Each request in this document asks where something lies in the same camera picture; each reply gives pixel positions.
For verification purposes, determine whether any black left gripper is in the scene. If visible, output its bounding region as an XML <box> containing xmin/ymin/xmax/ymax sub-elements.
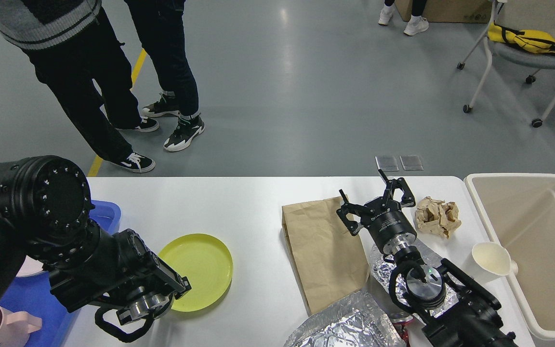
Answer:
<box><xmin>116</xmin><ymin>293</ymin><xmax>173</xmax><ymax>326</ymax></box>

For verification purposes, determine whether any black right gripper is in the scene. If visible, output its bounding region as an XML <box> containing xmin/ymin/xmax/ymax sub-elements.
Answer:
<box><xmin>336</xmin><ymin>171</ymin><xmax>417</xmax><ymax>254</ymax></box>

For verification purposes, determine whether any brown paper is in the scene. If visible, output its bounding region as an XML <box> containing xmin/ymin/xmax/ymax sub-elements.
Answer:
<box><xmin>415</xmin><ymin>196</ymin><xmax>462</xmax><ymax>239</ymax></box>

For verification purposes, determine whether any yellow plate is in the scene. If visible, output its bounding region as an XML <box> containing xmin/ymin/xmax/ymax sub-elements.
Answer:
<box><xmin>158</xmin><ymin>233</ymin><xmax>234</xmax><ymax>313</ymax></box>

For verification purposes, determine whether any blue plastic tray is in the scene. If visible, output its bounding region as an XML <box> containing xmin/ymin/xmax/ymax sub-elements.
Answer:
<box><xmin>0</xmin><ymin>200</ymin><xmax>121</xmax><ymax>347</ymax></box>

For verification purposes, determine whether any pink mug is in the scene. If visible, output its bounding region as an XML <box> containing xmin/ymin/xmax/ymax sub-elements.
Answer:
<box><xmin>0</xmin><ymin>306</ymin><xmax>42</xmax><ymax>347</ymax></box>

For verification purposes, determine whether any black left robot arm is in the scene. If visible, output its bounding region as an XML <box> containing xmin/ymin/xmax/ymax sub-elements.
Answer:
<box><xmin>0</xmin><ymin>155</ymin><xmax>191</xmax><ymax>343</ymax></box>

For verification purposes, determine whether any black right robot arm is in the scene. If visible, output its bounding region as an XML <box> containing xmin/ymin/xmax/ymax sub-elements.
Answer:
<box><xmin>336</xmin><ymin>171</ymin><xmax>516</xmax><ymax>347</ymax></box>

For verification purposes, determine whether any left floor outlet plate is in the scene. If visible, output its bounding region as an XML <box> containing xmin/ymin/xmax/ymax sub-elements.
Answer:
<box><xmin>376</xmin><ymin>156</ymin><xmax>399</xmax><ymax>172</ymax></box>

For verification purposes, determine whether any floor outlet plate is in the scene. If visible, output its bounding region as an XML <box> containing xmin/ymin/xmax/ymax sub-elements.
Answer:
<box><xmin>399</xmin><ymin>155</ymin><xmax>424</xmax><ymax>171</ymax></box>
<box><xmin>376</xmin><ymin>156</ymin><xmax>399</xmax><ymax>172</ymax></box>

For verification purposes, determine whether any right floor outlet plate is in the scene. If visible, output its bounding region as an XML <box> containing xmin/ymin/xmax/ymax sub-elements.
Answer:
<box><xmin>399</xmin><ymin>155</ymin><xmax>424</xmax><ymax>171</ymax></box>

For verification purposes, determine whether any small aluminium foil piece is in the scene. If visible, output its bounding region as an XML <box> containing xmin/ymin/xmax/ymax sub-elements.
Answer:
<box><xmin>369</xmin><ymin>240</ymin><xmax>458</xmax><ymax>318</ymax></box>

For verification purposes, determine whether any brown paper bag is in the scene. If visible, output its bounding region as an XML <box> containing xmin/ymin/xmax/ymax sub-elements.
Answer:
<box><xmin>282</xmin><ymin>197</ymin><xmax>370</xmax><ymax>315</ymax></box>

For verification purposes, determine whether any white paper cup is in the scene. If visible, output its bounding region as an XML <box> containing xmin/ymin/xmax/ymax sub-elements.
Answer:
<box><xmin>471</xmin><ymin>241</ymin><xmax>518</xmax><ymax>279</ymax></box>

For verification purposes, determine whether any large crumpled aluminium foil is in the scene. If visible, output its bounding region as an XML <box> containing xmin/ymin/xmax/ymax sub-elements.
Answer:
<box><xmin>284</xmin><ymin>290</ymin><xmax>407</xmax><ymax>347</ymax></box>

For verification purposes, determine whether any pink plate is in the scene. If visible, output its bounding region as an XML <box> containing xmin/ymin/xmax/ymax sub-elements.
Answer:
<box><xmin>16</xmin><ymin>255</ymin><xmax>45</xmax><ymax>278</ymax></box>

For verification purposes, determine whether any beige plastic bin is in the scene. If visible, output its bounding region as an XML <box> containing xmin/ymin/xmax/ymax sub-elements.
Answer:
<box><xmin>464</xmin><ymin>173</ymin><xmax>555</xmax><ymax>341</ymax></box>

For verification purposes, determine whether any person in black shorts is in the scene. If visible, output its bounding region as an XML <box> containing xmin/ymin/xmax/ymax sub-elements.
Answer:
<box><xmin>377</xmin><ymin>0</ymin><xmax>429</xmax><ymax>37</ymax></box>

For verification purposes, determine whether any grey office chair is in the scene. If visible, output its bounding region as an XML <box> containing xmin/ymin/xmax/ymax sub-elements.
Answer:
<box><xmin>457</xmin><ymin>0</ymin><xmax>555</xmax><ymax>128</ymax></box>

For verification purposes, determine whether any yellow bag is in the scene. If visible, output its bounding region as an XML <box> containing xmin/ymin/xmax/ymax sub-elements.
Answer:
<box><xmin>487</xmin><ymin>23</ymin><xmax>555</xmax><ymax>57</ymax></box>

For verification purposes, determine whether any person in grey sweater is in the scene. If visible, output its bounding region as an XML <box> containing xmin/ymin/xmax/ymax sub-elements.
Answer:
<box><xmin>0</xmin><ymin>0</ymin><xmax>159</xmax><ymax>173</ymax></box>

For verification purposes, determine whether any person in dark jeans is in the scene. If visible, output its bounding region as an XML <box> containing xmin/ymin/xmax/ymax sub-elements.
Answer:
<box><xmin>126</xmin><ymin>0</ymin><xmax>205</xmax><ymax>152</ymax></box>

